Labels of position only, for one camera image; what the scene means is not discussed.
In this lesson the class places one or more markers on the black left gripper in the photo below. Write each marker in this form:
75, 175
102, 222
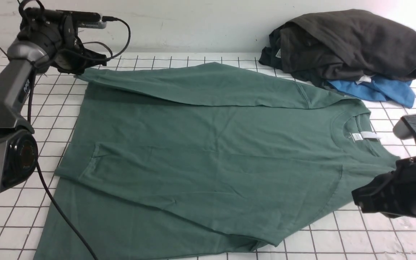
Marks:
50, 38

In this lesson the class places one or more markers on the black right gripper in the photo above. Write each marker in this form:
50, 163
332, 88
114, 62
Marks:
391, 194

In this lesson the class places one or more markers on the green long sleeve shirt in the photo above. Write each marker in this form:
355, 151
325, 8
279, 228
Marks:
209, 159

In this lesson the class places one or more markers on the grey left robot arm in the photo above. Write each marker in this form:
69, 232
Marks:
18, 147

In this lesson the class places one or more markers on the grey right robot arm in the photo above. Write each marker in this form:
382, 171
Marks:
392, 194

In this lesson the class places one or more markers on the blue garment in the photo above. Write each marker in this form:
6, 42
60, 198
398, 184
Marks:
378, 88

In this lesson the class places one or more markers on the dark grey crumpled garment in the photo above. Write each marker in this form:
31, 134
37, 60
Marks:
342, 45

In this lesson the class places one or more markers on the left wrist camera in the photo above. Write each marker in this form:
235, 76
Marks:
86, 20

